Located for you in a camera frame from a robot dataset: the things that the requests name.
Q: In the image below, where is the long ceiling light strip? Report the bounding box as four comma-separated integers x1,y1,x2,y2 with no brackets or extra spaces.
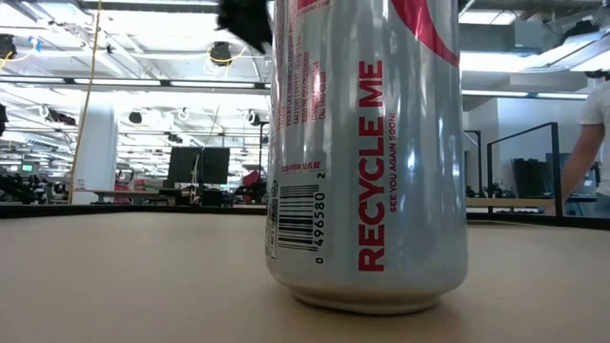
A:
461,88,592,102
0,75,273,92

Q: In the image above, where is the black computer monitor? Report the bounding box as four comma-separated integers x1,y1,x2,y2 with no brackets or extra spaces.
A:
166,146,232,187

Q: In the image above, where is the red and black machine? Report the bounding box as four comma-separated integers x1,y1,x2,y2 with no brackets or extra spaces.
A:
234,169,269,205

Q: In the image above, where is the white building column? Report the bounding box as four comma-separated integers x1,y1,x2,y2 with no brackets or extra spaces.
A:
71,92,120,205

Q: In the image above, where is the long background desk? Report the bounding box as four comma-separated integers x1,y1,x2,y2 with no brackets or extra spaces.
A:
90,189,192,206

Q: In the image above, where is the silver diet cola can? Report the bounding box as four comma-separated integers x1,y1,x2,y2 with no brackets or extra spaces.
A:
264,0,470,316

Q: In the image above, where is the black ceiling device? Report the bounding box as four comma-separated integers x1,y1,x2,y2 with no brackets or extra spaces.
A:
0,33,18,61

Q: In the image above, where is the black background machinery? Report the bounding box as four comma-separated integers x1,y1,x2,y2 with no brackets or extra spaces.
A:
0,171,40,205

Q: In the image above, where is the wooden desk top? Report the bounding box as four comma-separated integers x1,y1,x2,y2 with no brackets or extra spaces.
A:
466,196,557,209

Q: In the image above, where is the black background cabinet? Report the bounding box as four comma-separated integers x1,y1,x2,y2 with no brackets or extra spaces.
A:
512,157,550,199

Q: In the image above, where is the black framed glass partition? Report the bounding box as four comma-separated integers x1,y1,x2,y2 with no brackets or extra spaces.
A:
486,121,561,221

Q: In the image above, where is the standing person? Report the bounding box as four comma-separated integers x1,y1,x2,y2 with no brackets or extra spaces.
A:
560,70,610,219

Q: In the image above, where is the black ceiling dome camera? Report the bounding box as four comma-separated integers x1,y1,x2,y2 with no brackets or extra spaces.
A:
208,40,234,67

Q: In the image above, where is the yellow hanging cord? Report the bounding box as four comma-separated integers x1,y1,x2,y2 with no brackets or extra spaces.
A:
66,0,104,205

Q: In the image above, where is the black narrow partition frame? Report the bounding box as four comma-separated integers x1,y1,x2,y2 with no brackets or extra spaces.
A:
464,129,483,192

